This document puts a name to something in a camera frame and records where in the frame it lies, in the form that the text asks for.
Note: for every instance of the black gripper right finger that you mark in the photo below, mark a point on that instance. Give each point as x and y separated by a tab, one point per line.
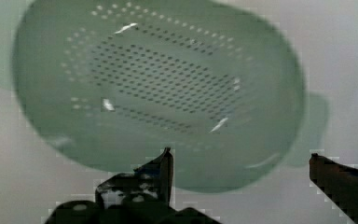
338	182

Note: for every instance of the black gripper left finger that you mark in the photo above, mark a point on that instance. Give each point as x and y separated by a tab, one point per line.
151	181

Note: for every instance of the green plastic strainer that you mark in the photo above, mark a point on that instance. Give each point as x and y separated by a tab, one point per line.
110	84

